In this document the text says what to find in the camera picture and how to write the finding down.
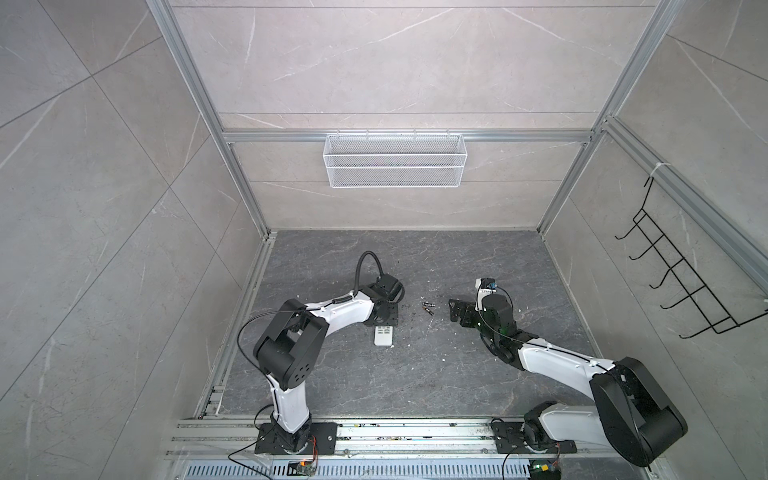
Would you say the white remote control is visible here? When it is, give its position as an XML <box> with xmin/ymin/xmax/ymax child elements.
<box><xmin>374</xmin><ymin>326</ymin><xmax>394</xmax><ymax>348</ymax></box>

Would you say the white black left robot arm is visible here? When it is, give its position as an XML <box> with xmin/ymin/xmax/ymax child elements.
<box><xmin>238</xmin><ymin>251</ymin><xmax>405</xmax><ymax>453</ymax></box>

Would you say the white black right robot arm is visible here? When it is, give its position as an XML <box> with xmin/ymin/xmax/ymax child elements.
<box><xmin>449</xmin><ymin>279</ymin><xmax>689</xmax><ymax>467</ymax></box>

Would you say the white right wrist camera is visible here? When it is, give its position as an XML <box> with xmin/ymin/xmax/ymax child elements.
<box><xmin>475</xmin><ymin>277</ymin><xmax>497</xmax><ymax>304</ymax></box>

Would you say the black corrugated left cable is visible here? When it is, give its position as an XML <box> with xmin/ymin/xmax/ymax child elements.
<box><xmin>352</xmin><ymin>250</ymin><xmax>385</xmax><ymax>298</ymax></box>

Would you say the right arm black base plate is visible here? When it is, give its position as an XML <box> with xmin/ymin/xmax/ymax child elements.
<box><xmin>489</xmin><ymin>419</ymin><xmax>577</xmax><ymax>454</ymax></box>

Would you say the white wire mesh basket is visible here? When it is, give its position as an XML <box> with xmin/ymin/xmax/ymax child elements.
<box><xmin>323</xmin><ymin>133</ymin><xmax>468</xmax><ymax>189</ymax></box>

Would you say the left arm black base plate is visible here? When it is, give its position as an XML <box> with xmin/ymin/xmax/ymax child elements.
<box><xmin>254</xmin><ymin>422</ymin><xmax>339</xmax><ymax>455</ymax></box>

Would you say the black wire hook rack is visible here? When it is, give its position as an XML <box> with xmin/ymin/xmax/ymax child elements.
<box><xmin>614</xmin><ymin>176</ymin><xmax>767</xmax><ymax>340</ymax></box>

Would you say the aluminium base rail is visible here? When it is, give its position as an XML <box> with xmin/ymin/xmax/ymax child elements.
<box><xmin>161</xmin><ymin>416</ymin><xmax>618</xmax><ymax>458</ymax></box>

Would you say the aluminium frame profile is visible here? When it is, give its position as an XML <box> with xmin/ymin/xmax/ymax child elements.
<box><xmin>147</xmin><ymin>0</ymin><xmax>270</xmax><ymax>240</ymax></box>

